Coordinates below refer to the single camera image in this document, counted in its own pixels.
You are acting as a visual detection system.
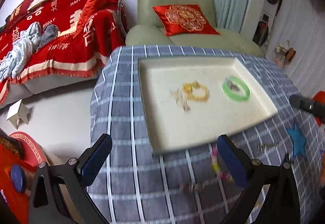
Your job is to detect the silver hair clip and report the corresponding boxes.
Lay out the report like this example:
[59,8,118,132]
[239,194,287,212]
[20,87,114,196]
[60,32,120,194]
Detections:
[257,143,277,152]

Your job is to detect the pink yellow bead bracelet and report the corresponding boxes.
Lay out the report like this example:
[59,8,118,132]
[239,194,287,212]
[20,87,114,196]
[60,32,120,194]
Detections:
[210,147,234,183]

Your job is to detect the silver crystal brooch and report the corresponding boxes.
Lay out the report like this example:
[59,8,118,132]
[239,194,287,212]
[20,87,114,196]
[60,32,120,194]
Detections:
[227,80,241,92]

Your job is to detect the green jade bangle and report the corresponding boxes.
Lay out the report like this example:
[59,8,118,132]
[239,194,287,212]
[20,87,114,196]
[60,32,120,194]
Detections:
[222,75,251,102]

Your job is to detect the yellow cord bracelet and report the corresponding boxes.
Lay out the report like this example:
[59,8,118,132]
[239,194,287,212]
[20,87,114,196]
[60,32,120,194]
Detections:
[182,81,210,102]

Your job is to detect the silver tassel charm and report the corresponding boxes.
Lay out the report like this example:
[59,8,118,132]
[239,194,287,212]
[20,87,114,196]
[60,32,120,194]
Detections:
[170,89,190,112]

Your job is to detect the grey jewelry tray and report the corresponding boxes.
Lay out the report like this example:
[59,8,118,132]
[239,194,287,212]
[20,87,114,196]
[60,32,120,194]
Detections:
[138,55,278,153]

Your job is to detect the blue lid plastic jar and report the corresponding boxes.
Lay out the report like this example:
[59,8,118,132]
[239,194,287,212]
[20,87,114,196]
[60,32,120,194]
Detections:
[10,164,35,196]

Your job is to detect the red round tray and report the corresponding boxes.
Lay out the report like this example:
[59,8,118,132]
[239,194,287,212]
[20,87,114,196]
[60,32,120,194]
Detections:
[9,132,49,167]

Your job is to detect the small white stool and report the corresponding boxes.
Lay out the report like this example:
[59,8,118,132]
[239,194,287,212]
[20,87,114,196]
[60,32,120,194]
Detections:
[7,99,30,129]

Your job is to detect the washing machine stack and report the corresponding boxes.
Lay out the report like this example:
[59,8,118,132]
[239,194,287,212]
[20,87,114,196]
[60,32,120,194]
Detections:
[253,0,280,53]

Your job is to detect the red embroidered cushion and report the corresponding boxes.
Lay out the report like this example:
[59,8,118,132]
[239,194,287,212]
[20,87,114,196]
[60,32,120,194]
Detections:
[152,4,220,36]

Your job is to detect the light blue clothes pile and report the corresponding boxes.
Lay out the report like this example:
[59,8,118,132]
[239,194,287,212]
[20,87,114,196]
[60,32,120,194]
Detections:
[1,21,59,82]

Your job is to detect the red covered sofa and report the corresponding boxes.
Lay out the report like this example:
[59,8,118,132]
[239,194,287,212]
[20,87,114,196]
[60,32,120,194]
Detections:
[1,0,125,107]

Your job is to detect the green recliner armchair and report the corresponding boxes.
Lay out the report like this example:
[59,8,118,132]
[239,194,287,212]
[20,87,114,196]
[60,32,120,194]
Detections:
[126,0,263,57]

